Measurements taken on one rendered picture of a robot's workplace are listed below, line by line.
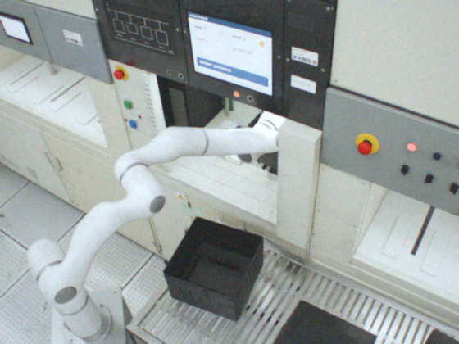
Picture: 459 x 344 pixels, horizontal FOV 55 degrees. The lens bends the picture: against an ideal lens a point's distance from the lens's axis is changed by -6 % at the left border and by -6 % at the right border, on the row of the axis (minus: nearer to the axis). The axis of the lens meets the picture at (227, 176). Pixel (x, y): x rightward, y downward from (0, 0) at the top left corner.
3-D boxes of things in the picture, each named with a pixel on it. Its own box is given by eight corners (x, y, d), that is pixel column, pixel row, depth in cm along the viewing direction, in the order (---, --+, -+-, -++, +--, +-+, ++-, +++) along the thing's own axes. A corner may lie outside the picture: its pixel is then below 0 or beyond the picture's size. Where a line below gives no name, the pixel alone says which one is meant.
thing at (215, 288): (201, 242, 189) (196, 215, 176) (265, 262, 180) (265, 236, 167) (169, 297, 172) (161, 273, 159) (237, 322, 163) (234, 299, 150)
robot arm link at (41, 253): (62, 322, 146) (35, 284, 129) (42, 282, 157) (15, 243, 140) (93, 303, 150) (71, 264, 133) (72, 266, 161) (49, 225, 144)
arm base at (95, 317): (62, 352, 158) (43, 329, 144) (62, 306, 171) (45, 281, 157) (113, 342, 160) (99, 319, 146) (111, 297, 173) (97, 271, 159)
